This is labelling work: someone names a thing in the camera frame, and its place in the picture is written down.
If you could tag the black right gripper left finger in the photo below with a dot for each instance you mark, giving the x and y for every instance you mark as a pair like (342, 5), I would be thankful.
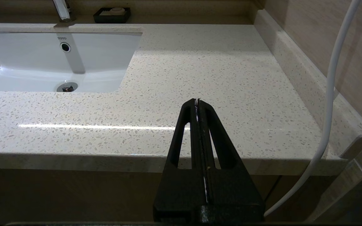
(176, 188)

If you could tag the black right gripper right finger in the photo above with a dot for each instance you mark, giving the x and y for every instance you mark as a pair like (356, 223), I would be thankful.
(231, 191)

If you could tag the brown vanity cabinet front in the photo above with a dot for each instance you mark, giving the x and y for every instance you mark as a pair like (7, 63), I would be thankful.
(74, 194)

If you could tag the chrome sink drain stopper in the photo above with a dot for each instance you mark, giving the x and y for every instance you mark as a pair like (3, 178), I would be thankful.
(67, 87)

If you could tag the black soap dish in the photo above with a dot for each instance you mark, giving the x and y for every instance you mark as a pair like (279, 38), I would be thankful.
(112, 18)

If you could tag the beige round soap bar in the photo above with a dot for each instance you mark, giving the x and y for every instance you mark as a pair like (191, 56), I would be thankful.
(115, 12)

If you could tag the white ceramic sink basin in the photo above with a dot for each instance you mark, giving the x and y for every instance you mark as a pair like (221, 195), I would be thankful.
(27, 62)

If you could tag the chrome faucet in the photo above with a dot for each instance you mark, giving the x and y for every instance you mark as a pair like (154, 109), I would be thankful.
(61, 10)

